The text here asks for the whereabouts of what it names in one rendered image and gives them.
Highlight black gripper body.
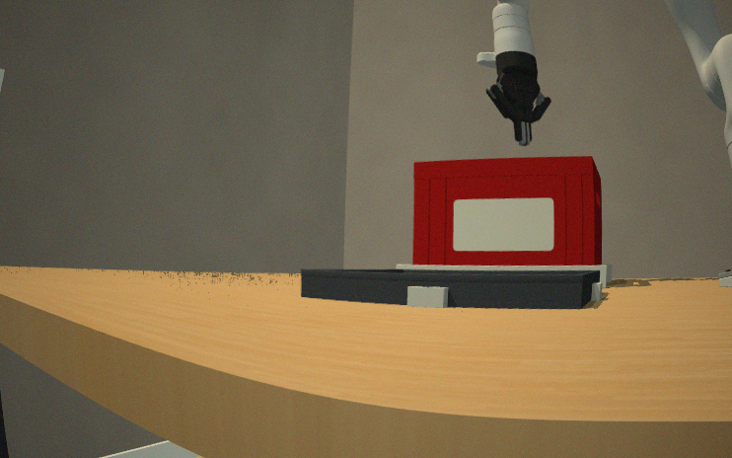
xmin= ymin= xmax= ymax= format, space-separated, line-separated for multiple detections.
xmin=495 ymin=51 xmax=541 ymax=105

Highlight red crate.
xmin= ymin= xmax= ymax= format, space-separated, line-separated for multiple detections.
xmin=412 ymin=157 xmax=602 ymax=266

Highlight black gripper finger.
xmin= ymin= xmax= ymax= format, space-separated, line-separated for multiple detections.
xmin=486 ymin=81 xmax=527 ymax=146
xmin=522 ymin=84 xmax=551 ymax=146

